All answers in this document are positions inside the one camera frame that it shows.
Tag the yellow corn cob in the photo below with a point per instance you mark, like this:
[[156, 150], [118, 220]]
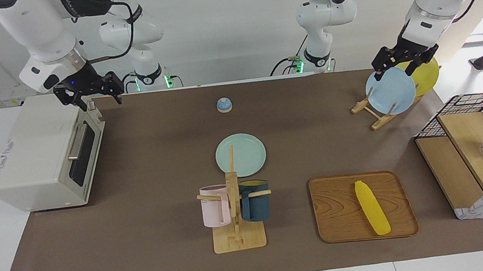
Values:
[[372, 207]]

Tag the wooden mug rack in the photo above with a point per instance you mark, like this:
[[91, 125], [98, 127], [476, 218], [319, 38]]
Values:
[[239, 239]]

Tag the small blue dome bell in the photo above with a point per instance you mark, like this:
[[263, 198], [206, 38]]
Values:
[[224, 106]]

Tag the white toaster oven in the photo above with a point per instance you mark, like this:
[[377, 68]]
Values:
[[32, 148]]

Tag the dark teal mug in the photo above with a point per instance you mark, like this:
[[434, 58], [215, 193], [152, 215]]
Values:
[[258, 205]]

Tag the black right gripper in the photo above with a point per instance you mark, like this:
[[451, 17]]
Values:
[[87, 80]]

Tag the yellow plate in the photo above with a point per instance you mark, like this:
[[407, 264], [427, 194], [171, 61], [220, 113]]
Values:
[[428, 75]]

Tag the light blue plate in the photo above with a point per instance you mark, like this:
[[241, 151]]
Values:
[[391, 90]]

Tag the brown wooden tray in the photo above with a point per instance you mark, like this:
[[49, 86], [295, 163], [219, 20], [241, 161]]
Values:
[[344, 214]]

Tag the light wooden stepped shelf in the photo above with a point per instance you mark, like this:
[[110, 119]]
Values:
[[466, 139]]

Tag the mint green plate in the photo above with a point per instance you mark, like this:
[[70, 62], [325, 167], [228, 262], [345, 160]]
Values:
[[248, 152]]

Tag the white box behind oven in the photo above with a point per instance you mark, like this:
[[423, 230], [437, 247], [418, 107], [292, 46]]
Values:
[[13, 94]]

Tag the pink mug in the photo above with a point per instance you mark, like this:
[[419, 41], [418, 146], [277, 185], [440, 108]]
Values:
[[213, 208]]

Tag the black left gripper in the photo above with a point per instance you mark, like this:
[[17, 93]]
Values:
[[409, 48]]

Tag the brown table mat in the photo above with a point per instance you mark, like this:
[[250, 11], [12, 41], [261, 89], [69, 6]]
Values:
[[153, 234]]

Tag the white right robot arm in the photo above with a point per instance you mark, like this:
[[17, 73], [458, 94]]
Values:
[[32, 23]]

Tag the wooden plate rack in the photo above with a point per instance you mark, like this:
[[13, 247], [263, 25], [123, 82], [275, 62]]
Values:
[[381, 121]]

